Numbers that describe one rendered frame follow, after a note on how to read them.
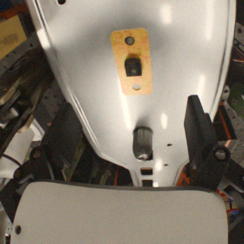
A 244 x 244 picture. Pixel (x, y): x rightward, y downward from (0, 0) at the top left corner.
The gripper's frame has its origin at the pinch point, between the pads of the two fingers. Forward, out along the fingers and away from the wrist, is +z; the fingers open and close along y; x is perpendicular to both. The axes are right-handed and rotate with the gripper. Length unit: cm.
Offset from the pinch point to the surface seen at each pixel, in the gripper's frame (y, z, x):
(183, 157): 8.2, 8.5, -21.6
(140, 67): 0.8, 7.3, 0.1
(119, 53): -1.2, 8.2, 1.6
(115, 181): -15, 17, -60
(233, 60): 16.6, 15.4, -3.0
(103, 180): -11.9, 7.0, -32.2
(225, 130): 17.7, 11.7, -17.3
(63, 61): -8.1, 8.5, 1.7
